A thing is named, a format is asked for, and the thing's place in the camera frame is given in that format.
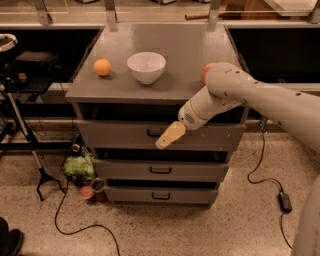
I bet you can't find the black shoe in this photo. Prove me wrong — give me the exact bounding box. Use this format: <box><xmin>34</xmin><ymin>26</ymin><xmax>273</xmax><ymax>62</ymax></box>
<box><xmin>0</xmin><ymin>217</ymin><xmax>23</xmax><ymax>256</ymax></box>

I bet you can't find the grey bottom drawer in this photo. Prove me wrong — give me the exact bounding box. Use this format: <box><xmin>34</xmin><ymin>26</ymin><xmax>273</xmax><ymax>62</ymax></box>
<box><xmin>104</xmin><ymin>186</ymin><xmax>218</xmax><ymax>204</ymax></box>

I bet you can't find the black power adapter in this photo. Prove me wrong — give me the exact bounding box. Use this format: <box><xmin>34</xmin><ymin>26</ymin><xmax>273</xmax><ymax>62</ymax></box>
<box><xmin>278</xmin><ymin>192</ymin><xmax>292</xmax><ymax>213</ymax></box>

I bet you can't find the white ceramic bowl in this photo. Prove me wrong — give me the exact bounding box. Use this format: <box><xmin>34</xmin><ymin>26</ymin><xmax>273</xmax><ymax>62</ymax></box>
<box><xmin>127</xmin><ymin>52</ymin><xmax>166</xmax><ymax>84</ymax></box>

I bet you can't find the grey drawer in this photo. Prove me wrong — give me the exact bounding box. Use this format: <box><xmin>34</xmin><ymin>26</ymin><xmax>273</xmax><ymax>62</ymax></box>
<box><xmin>104</xmin><ymin>186</ymin><xmax>218</xmax><ymax>204</ymax></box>
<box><xmin>77</xmin><ymin>120</ymin><xmax>244</xmax><ymax>151</ymax></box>
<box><xmin>94</xmin><ymin>159</ymin><xmax>228</xmax><ymax>182</ymax></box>

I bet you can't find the grey drawer cabinet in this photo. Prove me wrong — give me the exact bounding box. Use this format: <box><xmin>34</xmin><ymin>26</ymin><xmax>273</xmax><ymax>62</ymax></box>
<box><xmin>66</xmin><ymin>23</ymin><xmax>249</xmax><ymax>207</ymax></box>

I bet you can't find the grey middle drawer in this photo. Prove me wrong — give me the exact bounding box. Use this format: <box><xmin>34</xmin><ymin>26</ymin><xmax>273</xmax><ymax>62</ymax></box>
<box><xmin>94</xmin><ymin>159</ymin><xmax>228</xmax><ymax>182</ymax></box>

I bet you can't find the small round tin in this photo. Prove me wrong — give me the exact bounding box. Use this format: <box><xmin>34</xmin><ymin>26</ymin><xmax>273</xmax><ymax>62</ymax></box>
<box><xmin>91</xmin><ymin>178</ymin><xmax>105</xmax><ymax>193</ymax></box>

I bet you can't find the black grabber tool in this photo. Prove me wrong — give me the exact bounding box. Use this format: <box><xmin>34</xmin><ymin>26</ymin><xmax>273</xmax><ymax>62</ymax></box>
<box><xmin>7</xmin><ymin>93</ymin><xmax>65</xmax><ymax>201</ymax></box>

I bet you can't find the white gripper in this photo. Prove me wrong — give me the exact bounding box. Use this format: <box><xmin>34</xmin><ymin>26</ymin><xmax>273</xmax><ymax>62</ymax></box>
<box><xmin>155</xmin><ymin>100</ymin><xmax>208</xmax><ymax>150</ymax></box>

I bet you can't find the black floor cable left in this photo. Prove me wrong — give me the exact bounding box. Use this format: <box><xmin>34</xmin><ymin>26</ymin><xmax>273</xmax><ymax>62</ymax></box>
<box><xmin>54</xmin><ymin>178</ymin><xmax>121</xmax><ymax>256</ymax></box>

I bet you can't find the black floor cable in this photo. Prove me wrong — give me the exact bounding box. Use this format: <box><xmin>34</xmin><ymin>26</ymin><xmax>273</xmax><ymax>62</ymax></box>
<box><xmin>54</xmin><ymin>178</ymin><xmax>121</xmax><ymax>256</ymax></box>
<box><xmin>246</xmin><ymin>116</ymin><xmax>294</xmax><ymax>249</ymax></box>

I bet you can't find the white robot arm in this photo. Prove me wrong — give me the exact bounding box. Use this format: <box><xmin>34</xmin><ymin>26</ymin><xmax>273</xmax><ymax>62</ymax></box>
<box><xmin>156</xmin><ymin>62</ymin><xmax>320</xmax><ymax>256</ymax></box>

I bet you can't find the small orange fruit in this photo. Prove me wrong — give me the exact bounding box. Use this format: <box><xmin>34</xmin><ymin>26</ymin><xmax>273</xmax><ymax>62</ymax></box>
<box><xmin>93</xmin><ymin>59</ymin><xmax>112</xmax><ymax>76</ymax></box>

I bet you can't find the red round can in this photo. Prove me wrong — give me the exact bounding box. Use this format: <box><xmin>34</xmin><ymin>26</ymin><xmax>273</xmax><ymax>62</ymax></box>
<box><xmin>79</xmin><ymin>186</ymin><xmax>94</xmax><ymax>200</ymax></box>

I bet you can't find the black box on stand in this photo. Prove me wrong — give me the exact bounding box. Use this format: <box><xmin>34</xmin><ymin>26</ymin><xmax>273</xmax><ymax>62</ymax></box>
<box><xmin>15</xmin><ymin>51</ymin><xmax>58</xmax><ymax>72</ymax></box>

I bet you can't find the red apple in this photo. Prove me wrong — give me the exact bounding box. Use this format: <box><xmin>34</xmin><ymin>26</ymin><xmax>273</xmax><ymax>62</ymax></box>
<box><xmin>201</xmin><ymin>62</ymin><xmax>215</xmax><ymax>85</ymax></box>

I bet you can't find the black floor cable right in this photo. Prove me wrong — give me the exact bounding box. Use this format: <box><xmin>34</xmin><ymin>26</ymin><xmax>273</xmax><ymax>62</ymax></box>
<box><xmin>246</xmin><ymin>116</ymin><xmax>294</xmax><ymax>249</ymax></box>

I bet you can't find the grey top drawer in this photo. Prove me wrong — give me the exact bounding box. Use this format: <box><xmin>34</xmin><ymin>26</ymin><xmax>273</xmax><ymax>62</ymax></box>
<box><xmin>77</xmin><ymin>120</ymin><xmax>244</xmax><ymax>151</ymax></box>

